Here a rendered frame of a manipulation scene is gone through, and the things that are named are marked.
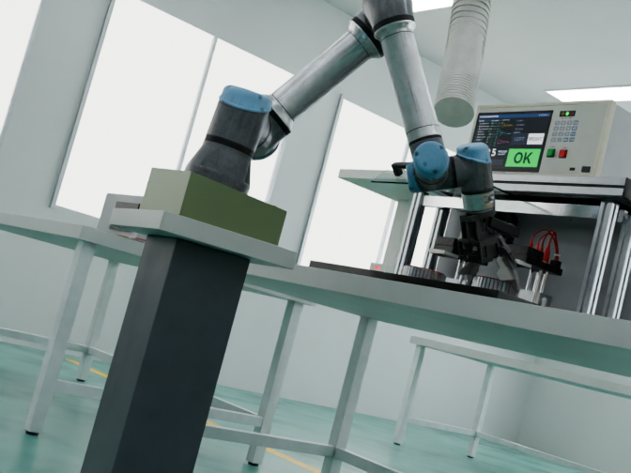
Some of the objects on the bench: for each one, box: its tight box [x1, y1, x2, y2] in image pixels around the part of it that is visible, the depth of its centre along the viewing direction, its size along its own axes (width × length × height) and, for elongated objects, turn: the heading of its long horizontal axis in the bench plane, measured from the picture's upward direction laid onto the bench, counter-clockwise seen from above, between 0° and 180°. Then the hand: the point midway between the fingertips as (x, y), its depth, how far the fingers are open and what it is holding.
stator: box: [402, 265, 446, 282], centre depth 238 cm, size 11×11×4 cm
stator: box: [471, 275, 520, 298], centre depth 219 cm, size 11×11×4 cm
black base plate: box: [309, 260, 541, 306], centre depth 229 cm, size 47×64×2 cm
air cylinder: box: [518, 289, 552, 307], centre depth 228 cm, size 5×8×6 cm
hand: (495, 288), depth 219 cm, fingers open, 14 cm apart
